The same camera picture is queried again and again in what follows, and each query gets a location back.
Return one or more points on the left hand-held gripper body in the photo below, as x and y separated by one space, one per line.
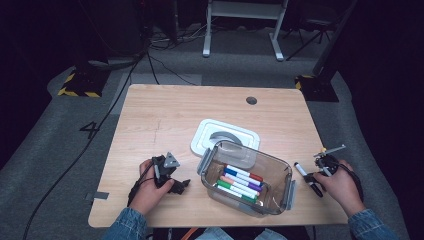
164 171

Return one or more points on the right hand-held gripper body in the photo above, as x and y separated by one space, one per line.
326 165

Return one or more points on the black cap marker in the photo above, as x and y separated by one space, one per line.
301 169

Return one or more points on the yellow cap marker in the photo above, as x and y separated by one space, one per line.
322 150

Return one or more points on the clear plastic storage box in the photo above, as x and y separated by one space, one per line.
276 176

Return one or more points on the bright green cap marker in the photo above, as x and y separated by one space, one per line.
223 184

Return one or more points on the blue cap marker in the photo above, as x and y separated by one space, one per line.
229 171

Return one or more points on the dark red cap marker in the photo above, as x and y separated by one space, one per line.
256 177

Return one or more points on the white box lid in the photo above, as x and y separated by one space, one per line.
208 133

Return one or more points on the purple cap marker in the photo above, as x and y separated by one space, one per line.
255 187

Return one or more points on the dark green cap marker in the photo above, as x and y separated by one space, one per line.
249 199

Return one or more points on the person's right hand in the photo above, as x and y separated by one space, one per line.
345 190

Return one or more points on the person's left hand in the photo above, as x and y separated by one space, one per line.
146 196

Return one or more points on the person's legs in jeans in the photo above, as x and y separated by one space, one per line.
213 235

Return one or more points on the grey tape strip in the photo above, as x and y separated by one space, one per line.
98 196

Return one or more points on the black yellow striped stand base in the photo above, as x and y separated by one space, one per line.
316 90
83 86

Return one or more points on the grey table grommet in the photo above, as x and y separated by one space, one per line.
251 100

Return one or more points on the black tripod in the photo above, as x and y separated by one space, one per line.
313 30

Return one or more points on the dark slanted post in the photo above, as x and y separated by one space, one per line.
333 40

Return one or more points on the white desk frame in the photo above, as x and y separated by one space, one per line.
245 10

